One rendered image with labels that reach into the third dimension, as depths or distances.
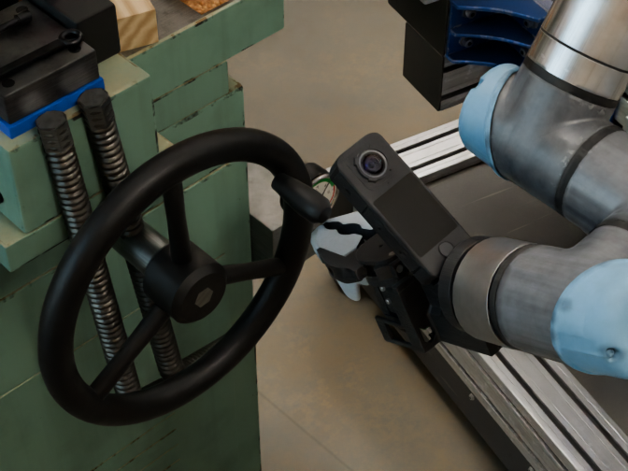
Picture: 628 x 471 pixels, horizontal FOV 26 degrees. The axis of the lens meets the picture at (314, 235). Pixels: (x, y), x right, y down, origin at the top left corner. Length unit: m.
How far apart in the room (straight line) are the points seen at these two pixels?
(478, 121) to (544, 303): 0.18
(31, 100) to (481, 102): 0.34
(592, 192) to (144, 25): 0.47
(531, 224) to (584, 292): 1.21
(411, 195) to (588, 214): 0.13
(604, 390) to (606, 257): 0.99
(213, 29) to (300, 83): 1.36
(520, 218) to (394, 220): 1.12
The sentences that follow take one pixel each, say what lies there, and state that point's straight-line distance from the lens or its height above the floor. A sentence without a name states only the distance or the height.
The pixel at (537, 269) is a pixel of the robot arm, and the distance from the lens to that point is 0.90.
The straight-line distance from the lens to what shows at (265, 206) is 1.49.
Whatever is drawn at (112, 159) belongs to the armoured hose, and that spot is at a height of 0.91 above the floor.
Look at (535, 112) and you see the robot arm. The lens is 0.98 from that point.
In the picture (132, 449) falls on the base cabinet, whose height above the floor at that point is 0.38.
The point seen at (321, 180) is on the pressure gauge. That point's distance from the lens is 1.42.
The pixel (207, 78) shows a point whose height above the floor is 0.83.
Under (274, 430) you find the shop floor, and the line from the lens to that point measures 2.06.
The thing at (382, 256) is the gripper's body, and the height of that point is 0.92.
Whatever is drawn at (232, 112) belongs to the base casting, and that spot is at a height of 0.77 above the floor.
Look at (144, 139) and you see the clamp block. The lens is 1.15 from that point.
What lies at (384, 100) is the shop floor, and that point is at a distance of 2.61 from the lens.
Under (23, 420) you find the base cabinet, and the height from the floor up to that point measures 0.54.
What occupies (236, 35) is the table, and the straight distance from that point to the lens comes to 1.32.
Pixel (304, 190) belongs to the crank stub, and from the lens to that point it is 1.12.
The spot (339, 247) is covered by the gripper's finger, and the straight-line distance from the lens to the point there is 1.07.
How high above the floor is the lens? 1.64
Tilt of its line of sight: 45 degrees down
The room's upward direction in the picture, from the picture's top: straight up
